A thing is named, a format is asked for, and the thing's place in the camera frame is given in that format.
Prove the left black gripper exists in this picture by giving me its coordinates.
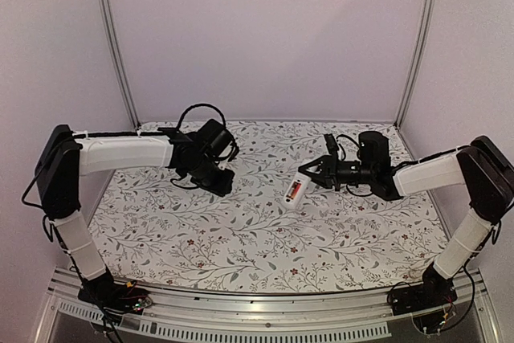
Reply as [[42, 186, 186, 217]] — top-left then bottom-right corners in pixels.
[[185, 156, 236, 198]]

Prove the red battery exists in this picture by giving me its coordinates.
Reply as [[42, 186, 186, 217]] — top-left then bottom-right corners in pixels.
[[292, 182, 304, 200]]

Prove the white remote control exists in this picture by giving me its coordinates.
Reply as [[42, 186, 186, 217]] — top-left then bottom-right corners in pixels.
[[281, 172, 312, 210]]

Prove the gold black battery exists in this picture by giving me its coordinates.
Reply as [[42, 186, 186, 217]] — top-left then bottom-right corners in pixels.
[[286, 182, 301, 200]]

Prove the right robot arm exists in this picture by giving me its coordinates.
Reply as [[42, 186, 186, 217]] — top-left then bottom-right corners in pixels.
[[283, 131, 513, 308]]

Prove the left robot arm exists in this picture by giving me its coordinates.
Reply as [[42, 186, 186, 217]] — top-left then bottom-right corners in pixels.
[[35, 119, 239, 306]]

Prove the floral patterned table mat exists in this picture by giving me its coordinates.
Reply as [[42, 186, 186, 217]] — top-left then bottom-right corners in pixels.
[[89, 121, 447, 293]]

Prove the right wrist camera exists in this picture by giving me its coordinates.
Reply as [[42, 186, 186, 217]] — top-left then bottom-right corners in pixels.
[[324, 134, 339, 157]]

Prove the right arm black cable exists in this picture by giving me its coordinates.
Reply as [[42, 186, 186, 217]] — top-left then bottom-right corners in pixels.
[[345, 185, 373, 198]]

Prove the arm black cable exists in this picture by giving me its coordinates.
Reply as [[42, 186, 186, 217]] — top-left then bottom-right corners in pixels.
[[345, 185, 373, 198], [176, 102, 228, 131]]

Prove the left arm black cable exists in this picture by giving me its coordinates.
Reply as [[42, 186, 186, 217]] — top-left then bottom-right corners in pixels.
[[176, 102, 228, 131]]

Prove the front aluminium rail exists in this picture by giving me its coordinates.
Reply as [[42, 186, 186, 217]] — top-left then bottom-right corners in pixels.
[[35, 268, 503, 342]]

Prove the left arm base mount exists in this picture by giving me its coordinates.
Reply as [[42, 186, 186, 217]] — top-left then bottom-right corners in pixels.
[[78, 276, 153, 314]]

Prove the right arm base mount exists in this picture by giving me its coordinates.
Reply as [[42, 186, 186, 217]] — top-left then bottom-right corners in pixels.
[[386, 274, 457, 316]]

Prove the right aluminium frame post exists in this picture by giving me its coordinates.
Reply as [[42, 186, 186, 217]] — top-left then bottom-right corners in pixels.
[[394, 0, 436, 130]]

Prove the aluminium frame post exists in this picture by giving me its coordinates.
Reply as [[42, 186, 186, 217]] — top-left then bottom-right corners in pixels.
[[98, 0, 141, 129], [394, 0, 436, 130]]

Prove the left aluminium frame post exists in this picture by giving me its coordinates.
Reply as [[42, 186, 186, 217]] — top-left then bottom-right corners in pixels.
[[98, 0, 141, 129]]

